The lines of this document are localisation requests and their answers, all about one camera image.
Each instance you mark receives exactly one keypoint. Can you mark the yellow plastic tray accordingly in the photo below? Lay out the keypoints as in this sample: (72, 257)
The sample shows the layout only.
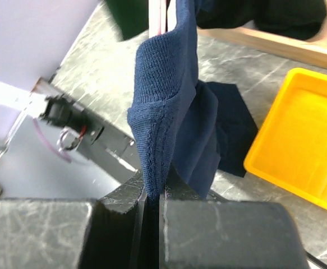
(290, 149)

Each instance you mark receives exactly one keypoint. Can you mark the aluminium rail frame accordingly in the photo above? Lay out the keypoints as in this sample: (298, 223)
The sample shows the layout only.
(15, 102)

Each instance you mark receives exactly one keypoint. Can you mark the black t-shirt with flower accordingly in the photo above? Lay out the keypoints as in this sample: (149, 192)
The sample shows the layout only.
(300, 20)

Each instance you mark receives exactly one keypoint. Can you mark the pink wire hanger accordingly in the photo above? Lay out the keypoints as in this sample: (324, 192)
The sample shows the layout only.
(162, 10)

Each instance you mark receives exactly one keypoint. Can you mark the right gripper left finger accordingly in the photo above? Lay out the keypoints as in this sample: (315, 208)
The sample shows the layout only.
(109, 234)

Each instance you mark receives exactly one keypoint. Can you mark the wooden clothes rack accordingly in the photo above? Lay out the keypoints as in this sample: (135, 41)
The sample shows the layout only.
(312, 51)

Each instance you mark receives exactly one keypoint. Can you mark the dark green t-shirt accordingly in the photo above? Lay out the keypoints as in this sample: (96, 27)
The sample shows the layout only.
(130, 16)

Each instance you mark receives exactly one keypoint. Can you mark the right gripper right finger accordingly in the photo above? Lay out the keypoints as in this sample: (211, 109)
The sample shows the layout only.
(197, 233)

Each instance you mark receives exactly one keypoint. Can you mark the navy blue t-shirt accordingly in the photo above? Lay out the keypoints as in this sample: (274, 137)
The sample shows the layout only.
(181, 122)

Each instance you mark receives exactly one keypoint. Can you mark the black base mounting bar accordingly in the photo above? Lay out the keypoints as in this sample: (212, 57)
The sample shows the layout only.
(92, 136)

